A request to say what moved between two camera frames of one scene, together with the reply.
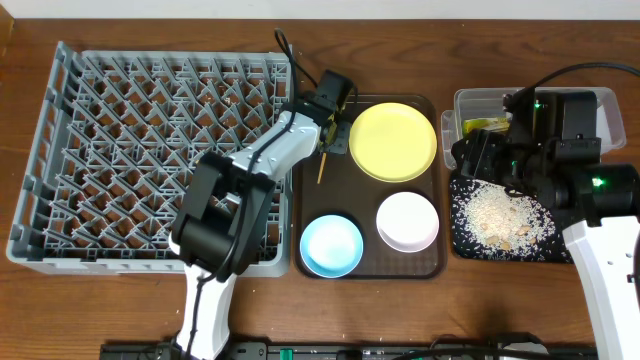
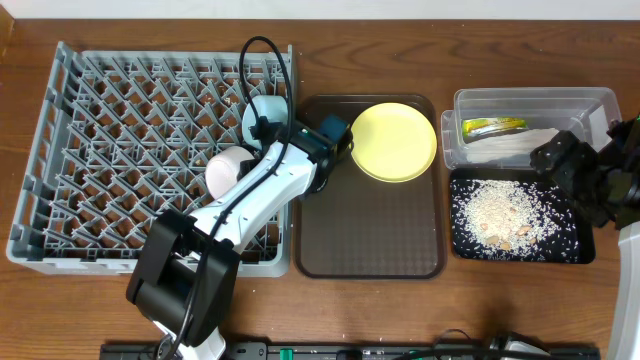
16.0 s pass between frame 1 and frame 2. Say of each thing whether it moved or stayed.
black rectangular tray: stayed
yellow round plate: stayed
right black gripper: moved
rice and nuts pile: stayed
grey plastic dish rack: stayed
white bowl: moved
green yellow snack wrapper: stayed
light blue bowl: moved
